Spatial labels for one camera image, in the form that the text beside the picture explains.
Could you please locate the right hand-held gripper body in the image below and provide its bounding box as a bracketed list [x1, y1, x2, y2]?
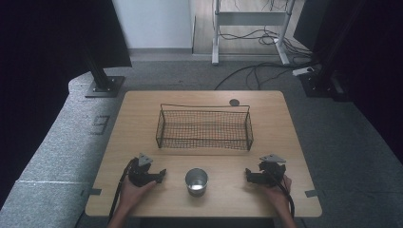
[253, 154, 288, 188]

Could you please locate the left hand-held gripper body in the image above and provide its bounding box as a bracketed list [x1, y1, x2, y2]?
[127, 153, 159, 188]

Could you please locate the person's left hand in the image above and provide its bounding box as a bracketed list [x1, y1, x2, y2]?
[118, 176, 158, 217]

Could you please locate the person's right hand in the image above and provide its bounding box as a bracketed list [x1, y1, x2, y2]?
[259, 175, 294, 218]

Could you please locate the metal cup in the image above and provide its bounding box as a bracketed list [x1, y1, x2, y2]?
[184, 167, 210, 198]

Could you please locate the white power strip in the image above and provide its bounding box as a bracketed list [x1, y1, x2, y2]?
[291, 66, 316, 77]

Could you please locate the black curtain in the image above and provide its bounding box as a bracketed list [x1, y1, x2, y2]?
[0, 0, 133, 210]
[293, 0, 403, 165]

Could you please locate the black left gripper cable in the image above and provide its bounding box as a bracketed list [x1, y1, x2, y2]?
[107, 157, 136, 223]

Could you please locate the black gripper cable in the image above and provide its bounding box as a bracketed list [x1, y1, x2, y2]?
[107, 157, 136, 223]
[267, 170, 296, 220]

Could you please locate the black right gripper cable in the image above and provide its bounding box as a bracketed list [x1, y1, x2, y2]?
[267, 170, 296, 220]

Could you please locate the black wire mesh basket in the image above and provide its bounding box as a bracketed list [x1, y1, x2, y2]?
[155, 103, 255, 152]

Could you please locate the black stand with base plate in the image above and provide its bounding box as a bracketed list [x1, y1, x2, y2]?
[83, 44, 126, 99]
[298, 0, 365, 103]

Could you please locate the bundle of black floor cables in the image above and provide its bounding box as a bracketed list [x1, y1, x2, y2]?
[214, 0, 321, 91]

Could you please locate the white metal desk frame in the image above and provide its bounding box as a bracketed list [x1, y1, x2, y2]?
[211, 0, 297, 67]

